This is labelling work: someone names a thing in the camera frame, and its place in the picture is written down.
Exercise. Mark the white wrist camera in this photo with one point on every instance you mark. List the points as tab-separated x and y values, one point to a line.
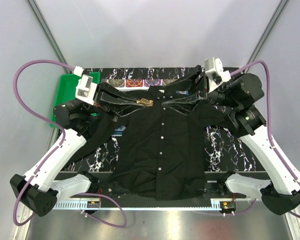
86	89
215	73

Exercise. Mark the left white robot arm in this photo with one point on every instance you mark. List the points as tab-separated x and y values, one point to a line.
38	188

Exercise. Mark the black button shirt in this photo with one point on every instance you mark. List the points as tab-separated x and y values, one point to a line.
161	151

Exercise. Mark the green plastic tray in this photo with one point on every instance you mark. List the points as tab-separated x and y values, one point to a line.
66	88

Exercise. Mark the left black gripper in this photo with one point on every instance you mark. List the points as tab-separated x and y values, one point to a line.
106	93

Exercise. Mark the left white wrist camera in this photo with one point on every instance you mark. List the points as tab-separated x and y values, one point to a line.
86	89

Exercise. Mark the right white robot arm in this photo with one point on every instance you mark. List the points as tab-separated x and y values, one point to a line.
280	193

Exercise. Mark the gold brooch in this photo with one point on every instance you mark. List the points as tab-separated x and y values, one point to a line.
145	102

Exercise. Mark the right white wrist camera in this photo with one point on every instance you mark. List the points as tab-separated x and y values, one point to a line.
215	73

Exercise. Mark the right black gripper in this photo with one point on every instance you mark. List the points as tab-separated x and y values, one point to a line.
185	105

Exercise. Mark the blue patterned placemat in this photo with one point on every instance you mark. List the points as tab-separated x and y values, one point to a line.
140	83

